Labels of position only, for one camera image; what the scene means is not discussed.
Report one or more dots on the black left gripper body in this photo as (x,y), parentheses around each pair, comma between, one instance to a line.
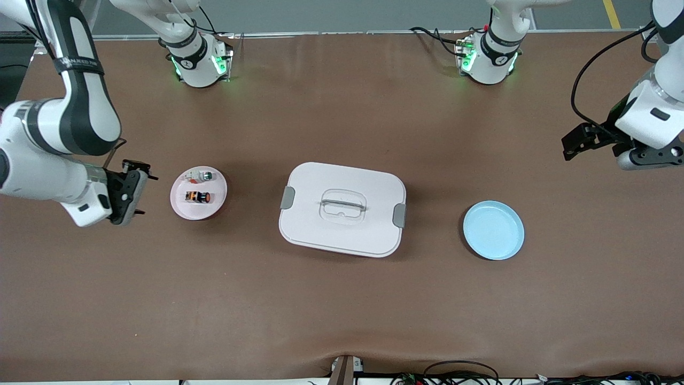
(601,136)

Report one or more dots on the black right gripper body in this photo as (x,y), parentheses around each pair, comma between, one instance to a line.
(114,182)

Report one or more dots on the orange black switch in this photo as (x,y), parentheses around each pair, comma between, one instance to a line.
(197,197)

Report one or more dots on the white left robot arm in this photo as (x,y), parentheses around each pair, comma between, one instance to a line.
(649,115)

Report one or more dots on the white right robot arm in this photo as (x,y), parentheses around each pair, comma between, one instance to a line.
(43,171)

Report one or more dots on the pink round plate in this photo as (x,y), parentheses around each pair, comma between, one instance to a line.
(197,211)

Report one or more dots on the light blue round plate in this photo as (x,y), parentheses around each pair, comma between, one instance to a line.
(492,231)

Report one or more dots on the grey box latch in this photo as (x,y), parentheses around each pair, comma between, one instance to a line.
(287,198)
(399,215)

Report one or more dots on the white lidded storage box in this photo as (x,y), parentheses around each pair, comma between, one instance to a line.
(342,235)

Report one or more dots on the white green push-button switch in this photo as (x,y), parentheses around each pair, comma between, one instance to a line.
(202,175)

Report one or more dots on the brown grey mounting bracket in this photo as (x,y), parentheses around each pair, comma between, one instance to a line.
(344,371)

